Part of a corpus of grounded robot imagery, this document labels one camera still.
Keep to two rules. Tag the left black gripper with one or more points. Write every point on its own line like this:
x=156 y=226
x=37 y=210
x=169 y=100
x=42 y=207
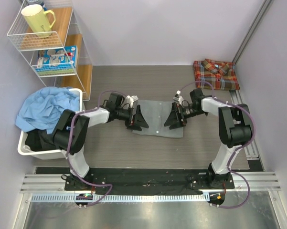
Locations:
x=136 y=122

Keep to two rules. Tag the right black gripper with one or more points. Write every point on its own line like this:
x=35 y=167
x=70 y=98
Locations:
x=175 y=117

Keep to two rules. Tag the grey long sleeve shirt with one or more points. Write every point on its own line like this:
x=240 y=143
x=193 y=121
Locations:
x=155 y=114

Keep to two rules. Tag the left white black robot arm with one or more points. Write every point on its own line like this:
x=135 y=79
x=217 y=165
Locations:
x=70 y=132

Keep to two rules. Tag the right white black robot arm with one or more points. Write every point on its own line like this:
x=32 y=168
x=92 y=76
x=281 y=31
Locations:
x=235 y=128

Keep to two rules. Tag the folded plaid shirt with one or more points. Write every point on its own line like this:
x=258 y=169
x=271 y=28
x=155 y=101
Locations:
x=221 y=75

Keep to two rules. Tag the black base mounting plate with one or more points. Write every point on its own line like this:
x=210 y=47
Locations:
x=152 y=182

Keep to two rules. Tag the white plastic laundry bin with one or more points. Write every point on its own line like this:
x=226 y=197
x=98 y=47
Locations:
x=49 y=154

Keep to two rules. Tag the blue picture box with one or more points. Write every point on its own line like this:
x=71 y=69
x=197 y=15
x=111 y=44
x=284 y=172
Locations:
x=57 y=61

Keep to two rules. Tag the light blue shirt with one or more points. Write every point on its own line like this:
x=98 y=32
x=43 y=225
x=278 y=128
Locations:
x=43 y=109

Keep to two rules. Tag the black garment in bin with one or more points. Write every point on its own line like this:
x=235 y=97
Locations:
x=38 y=140

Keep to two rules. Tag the yellow mug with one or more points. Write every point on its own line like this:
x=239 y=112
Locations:
x=39 y=20

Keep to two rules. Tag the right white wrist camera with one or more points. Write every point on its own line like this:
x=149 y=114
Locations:
x=178 y=99

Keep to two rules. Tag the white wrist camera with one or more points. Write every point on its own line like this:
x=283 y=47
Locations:
x=132 y=101
x=178 y=99

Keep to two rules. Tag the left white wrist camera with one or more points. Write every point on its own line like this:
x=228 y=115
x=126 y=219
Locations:
x=132 y=101

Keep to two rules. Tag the aluminium rail frame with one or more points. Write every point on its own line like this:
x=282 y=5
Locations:
x=258 y=200

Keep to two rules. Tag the white wire shelf rack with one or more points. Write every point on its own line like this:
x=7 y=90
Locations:
x=65 y=32

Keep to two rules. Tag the aluminium corner post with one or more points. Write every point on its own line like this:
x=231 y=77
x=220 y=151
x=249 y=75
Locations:
x=266 y=4

